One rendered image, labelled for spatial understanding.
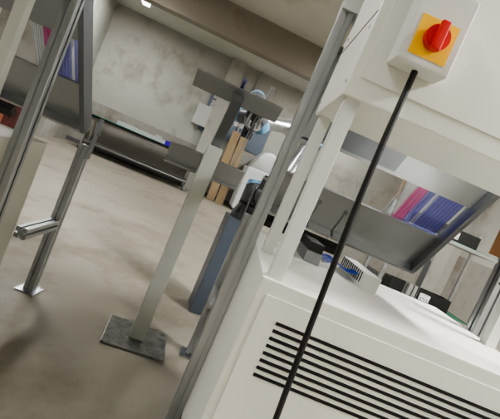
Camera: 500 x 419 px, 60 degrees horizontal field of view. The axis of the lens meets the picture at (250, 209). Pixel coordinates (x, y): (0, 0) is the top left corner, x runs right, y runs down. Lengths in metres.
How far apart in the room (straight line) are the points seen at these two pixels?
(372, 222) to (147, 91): 7.82
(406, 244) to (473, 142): 0.97
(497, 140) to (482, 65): 0.14
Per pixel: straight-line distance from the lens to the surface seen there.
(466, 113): 0.94
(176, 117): 9.18
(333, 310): 0.89
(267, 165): 8.61
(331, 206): 1.74
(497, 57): 0.98
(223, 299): 1.31
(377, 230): 1.81
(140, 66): 9.33
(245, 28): 6.40
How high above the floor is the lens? 0.79
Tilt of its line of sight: 4 degrees down
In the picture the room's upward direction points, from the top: 23 degrees clockwise
